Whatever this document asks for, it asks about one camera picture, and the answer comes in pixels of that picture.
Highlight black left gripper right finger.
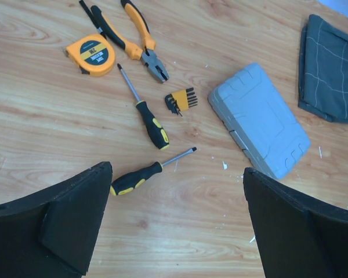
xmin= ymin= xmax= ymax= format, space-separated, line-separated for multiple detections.
xmin=243 ymin=167 xmax=348 ymax=277

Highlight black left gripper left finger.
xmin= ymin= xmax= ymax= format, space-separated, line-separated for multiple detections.
xmin=0 ymin=162 xmax=113 ymax=277

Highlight grey plastic tool case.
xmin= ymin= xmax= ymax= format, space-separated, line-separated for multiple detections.
xmin=208 ymin=63 xmax=310 ymax=180

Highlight flathead screwdriver black yellow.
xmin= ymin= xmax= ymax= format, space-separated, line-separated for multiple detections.
xmin=110 ymin=147 xmax=197 ymax=196

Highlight phillips screwdriver black yellow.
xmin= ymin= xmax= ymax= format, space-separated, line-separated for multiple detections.
xmin=117 ymin=63 xmax=169 ymax=149

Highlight hex key set orange holder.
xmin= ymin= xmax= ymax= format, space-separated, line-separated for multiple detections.
xmin=164 ymin=87 xmax=198 ymax=116

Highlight dark grey checked cloth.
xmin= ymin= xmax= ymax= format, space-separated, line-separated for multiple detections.
xmin=298 ymin=14 xmax=348 ymax=124

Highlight yellow tape measure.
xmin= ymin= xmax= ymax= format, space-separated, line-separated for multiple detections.
xmin=64 ymin=34 xmax=115 ymax=77

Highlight orange black pliers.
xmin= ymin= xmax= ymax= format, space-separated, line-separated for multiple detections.
xmin=90 ymin=0 xmax=171 ymax=84

